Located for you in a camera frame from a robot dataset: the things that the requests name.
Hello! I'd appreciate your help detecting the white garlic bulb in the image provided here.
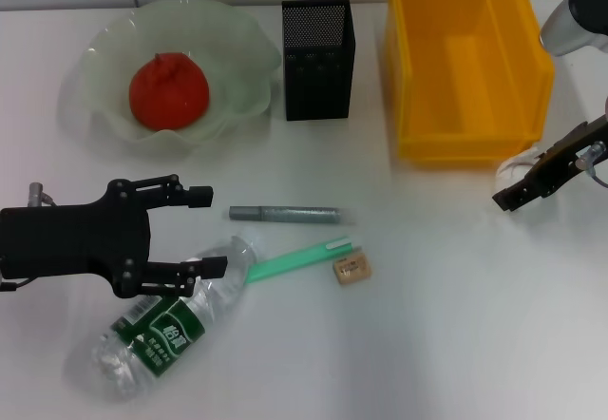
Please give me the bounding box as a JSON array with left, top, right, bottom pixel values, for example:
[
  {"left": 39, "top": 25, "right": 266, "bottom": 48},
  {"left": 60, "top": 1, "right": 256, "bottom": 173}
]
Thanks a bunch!
[{"left": 496, "top": 146, "right": 545, "bottom": 191}]

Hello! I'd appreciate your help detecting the left gripper connector cable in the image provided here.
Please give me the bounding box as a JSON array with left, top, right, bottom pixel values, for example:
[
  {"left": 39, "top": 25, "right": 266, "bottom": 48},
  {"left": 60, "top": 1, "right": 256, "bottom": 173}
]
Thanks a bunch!
[{"left": 27, "top": 181, "right": 54, "bottom": 208}]

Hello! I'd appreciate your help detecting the translucent green fruit plate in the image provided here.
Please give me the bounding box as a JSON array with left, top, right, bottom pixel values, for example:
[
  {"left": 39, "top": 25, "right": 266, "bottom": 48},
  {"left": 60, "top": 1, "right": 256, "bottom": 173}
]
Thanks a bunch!
[{"left": 59, "top": 0, "right": 282, "bottom": 159}]

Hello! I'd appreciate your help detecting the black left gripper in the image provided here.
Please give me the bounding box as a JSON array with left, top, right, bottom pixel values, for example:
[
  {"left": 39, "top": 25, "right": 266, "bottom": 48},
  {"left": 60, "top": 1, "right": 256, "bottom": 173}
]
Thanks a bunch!
[{"left": 0, "top": 173, "right": 229, "bottom": 300}]

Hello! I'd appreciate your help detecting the clear green-label water bottle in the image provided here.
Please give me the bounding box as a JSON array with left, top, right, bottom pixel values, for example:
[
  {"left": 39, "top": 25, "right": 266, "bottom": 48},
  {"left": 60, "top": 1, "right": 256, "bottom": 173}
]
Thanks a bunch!
[{"left": 89, "top": 234, "right": 257, "bottom": 400}]

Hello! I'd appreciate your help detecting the tan eraser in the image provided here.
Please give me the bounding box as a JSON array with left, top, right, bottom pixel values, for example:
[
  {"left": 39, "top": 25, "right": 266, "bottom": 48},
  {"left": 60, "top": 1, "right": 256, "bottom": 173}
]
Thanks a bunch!
[{"left": 331, "top": 253, "right": 371, "bottom": 288}]

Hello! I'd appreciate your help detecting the yellow plastic bin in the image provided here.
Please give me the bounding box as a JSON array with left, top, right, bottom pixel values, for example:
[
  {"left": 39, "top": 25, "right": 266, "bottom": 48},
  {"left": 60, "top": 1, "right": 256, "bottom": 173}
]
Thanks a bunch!
[{"left": 384, "top": 0, "right": 556, "bottom": 168}]

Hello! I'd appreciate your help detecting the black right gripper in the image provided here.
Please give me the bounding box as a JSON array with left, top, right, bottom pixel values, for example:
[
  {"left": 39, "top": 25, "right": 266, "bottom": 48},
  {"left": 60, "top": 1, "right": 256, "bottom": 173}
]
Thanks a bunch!
[{"left": 491, "top": 114, "right": 608, "bottom": 213}]

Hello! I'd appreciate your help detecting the black mesh pen holder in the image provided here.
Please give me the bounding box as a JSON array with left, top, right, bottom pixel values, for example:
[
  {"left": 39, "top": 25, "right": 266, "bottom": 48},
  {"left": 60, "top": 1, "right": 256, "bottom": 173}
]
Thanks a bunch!
[{"left": 280, "top": 0, "right": 357, "bottom": 122}]

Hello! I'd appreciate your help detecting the silver grey pen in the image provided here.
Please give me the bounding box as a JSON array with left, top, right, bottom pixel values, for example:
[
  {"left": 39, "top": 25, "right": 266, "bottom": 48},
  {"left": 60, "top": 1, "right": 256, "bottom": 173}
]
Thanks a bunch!
[{"left": 228, "top": 204, "right": 357, "bottom": 226}]

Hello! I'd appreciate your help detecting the green pen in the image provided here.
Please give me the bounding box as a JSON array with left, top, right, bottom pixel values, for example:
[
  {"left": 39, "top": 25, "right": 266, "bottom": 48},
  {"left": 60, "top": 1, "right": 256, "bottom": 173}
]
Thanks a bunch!
[{"left": 244, "top": 235, "right": 353, "bottom": 286}]

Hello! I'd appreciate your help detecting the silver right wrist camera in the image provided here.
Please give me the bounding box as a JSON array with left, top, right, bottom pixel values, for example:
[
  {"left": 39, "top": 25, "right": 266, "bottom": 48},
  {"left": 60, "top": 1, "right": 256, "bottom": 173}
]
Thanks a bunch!
[{"left": 540, "top": 0, "right": 608, "bottom": 58}]

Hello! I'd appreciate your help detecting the red tomato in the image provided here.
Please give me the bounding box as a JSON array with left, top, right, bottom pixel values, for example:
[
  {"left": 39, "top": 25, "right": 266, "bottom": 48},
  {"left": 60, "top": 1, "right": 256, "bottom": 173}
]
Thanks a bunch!
[{"left": 128, "top": 52, "right": 211, "bottom": 131}]

